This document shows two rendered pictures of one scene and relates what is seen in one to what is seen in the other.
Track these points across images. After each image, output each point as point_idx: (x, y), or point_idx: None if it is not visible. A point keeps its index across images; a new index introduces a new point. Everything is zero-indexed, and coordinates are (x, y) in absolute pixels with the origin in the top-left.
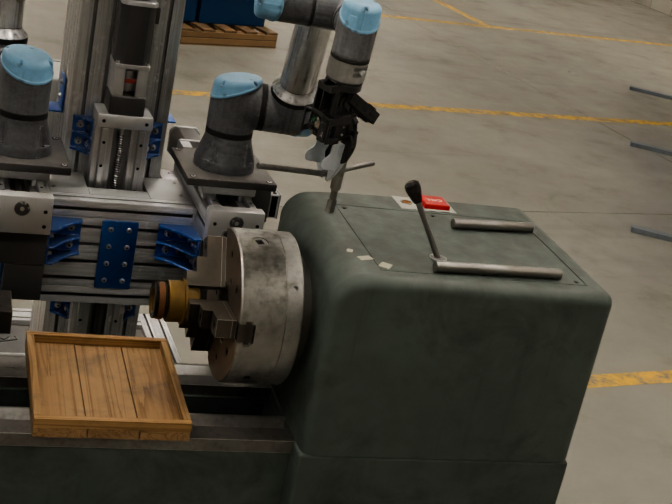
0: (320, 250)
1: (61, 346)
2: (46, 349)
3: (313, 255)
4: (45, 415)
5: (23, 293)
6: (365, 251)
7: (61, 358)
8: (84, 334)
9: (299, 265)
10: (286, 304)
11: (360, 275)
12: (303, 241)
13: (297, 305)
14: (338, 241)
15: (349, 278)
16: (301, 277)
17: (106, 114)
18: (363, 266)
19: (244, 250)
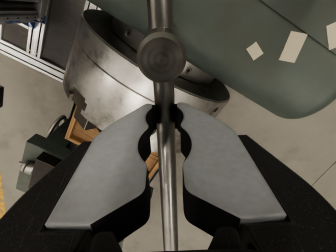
0: (197, 61)
1: (79, 124)
2: (81, 133)
3: (187, 60)
4: (149, 174)
5: (0, 97)
6: (275, 20)
7: (92, 132)
8: (74, 114)
9: (201, 102)
10: (216, 115)
11: (320, 106)
12: (135, 29)
13: (223, 106)
14: (214, 36)
15: (303, 114)
16: (213, 103)
17: None
18: (309, 79)
19: (153, 149)
